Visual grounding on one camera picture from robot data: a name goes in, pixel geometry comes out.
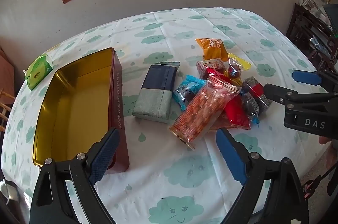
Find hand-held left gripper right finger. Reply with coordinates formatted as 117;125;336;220
216;128;309;224

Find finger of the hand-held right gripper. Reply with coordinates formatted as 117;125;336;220
264;83;338;108
292;69;338;94

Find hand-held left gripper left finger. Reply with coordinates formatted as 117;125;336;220
29;128;120;224

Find black sesame packet red label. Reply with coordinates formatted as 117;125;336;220
241;77;272;116

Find black sesame snack packet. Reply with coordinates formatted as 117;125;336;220
239;92;260;125

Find red snack packet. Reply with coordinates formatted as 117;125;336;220
206;68;251;131

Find yellow-edged clear snack packet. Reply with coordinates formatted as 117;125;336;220
228;53;251;79

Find long clear red-print snack packet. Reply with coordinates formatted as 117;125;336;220
169;74;242;151

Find maroon tin box gold inside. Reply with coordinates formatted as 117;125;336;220
32;48;130;174

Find navy and green snack packet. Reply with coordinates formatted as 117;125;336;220
132;61;180;124

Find blue snack packet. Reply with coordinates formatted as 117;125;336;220
172;75;206;111

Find person's right hand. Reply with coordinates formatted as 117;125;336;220
318;136;338;170

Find dark wooden chair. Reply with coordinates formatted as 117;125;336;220
285;4;338;74

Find cloud printed tablecloth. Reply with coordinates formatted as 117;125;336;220
1;7;330;224

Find small brown boxed snack packet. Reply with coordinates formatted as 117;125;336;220
196;58;225;79

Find orange snack packet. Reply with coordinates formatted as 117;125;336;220
195;38;230;62

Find green tissue box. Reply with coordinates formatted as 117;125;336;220
24;53;54;91

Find light wooden chair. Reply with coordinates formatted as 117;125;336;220
0;91;14;132

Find red black cord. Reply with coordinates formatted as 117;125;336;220
302;168;333;199

